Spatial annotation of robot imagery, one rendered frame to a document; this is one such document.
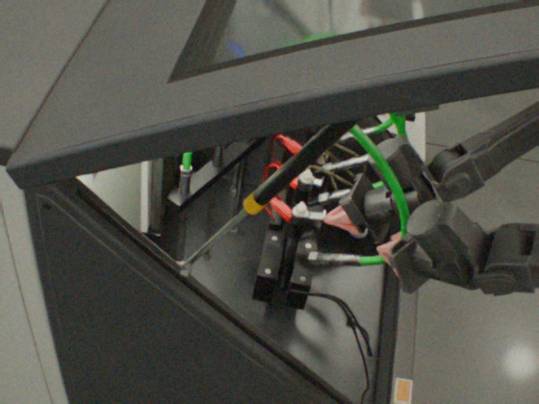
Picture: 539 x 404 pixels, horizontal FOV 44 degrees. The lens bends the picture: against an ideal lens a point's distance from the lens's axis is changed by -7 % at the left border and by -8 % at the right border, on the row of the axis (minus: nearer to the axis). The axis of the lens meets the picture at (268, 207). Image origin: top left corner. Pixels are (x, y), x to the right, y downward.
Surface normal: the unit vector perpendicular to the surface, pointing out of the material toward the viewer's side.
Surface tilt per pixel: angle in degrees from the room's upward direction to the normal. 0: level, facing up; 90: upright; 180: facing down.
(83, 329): 90
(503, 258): 33
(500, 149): 61
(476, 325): 0
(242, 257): 0
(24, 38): 0
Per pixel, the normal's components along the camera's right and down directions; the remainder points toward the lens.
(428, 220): -0.65, -0.65
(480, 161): 0.03, 0.41
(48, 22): 0.14, -0.66
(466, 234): 0.59, -0.23
